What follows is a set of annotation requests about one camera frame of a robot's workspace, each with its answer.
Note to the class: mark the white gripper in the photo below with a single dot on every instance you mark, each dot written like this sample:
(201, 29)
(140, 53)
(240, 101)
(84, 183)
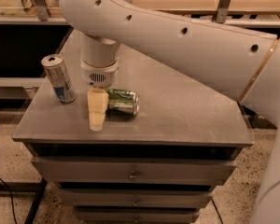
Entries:
(99, 75)

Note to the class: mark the green soda can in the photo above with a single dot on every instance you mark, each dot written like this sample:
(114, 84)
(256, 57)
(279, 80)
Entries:
(125, 101)

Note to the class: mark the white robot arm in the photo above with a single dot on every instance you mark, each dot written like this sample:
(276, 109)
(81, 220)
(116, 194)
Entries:
(240, 63)

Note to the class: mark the silver blue energy drink can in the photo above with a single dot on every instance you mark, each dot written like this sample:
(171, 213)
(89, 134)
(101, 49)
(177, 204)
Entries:
(55, 69)

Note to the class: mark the grey drawer cabinet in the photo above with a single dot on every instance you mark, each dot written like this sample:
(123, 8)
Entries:
(158, 167)

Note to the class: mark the metal railing frame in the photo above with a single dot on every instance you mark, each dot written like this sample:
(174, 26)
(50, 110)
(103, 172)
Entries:
(249, 13)

